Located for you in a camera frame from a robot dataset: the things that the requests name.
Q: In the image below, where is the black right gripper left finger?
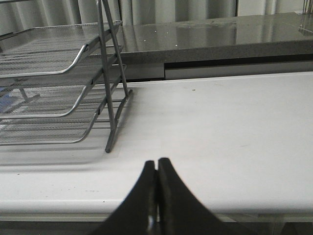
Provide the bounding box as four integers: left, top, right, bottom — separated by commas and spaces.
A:
91, 161, 157, 235

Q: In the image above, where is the grey granite counter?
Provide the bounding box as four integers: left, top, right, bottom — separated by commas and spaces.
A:
118, 12, 313, 64

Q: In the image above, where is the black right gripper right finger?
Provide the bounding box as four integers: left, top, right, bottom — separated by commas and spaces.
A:
158, 158, 256, 235

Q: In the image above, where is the blue plastic tray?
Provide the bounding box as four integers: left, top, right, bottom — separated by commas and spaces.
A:
0, 87, 19, 113

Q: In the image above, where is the metal pin stand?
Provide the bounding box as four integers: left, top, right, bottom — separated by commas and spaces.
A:
298, 0, 313, 36

